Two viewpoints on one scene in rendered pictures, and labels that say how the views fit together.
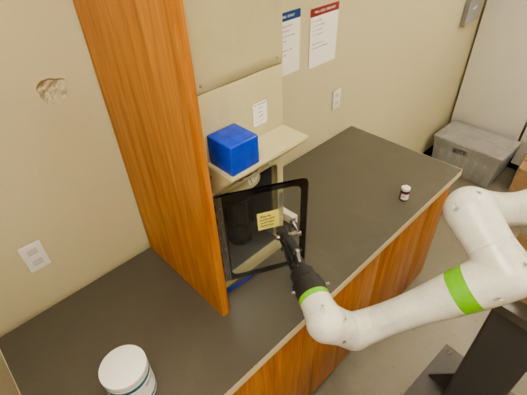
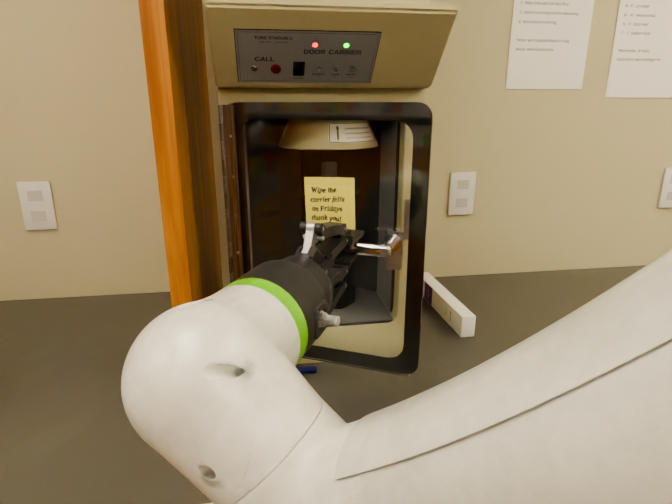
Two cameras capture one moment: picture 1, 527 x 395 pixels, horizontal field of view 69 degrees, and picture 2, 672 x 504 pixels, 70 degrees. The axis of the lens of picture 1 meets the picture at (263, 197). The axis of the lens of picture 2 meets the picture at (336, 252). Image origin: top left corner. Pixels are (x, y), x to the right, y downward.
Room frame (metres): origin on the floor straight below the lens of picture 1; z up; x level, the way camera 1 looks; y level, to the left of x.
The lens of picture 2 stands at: (0.39, -0.40, 1.39)
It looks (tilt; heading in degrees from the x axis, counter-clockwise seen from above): 17 degrees down; 34
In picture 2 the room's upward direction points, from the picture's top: straight up
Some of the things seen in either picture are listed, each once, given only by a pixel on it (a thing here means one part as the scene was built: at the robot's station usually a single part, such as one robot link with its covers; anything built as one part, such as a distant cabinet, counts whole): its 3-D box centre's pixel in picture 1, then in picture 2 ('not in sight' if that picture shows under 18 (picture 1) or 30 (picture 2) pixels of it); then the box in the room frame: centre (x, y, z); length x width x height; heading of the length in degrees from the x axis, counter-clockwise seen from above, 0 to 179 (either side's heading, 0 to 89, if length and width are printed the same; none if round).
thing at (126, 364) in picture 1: (129, 378); not in sight; (0.55, 0.41, 1.02); 0.13 x 0.13 x 0.15
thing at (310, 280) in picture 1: (310, 288); (278, 314); (0.70, -0.13, 1.20); 0.12 x 0.06 x 0.09; 106
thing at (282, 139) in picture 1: (260, 163); (330, 48); (0.98, 0.00, 1.46); 0.32 x 0.12 x 0.10; 133
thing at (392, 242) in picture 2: (287, 231); (364, 245); (0.94, -0.08, 1.20); 0.10 x 0.05 x 0.03; 105
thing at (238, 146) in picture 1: (233, 149); not in sight; (0.91, 0.08, 1.56); 0.10 x 0.10 x 0.09; 43
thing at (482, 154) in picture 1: (470, 154); not in sight; (2.91, -1.90, 0.17); 0.60 x 0.42 x 0.33; 41
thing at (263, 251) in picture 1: (264, 233); (322, 241); (0.95, 0.00, 1.19); 0.30 x 0.01 x 0.40; 105
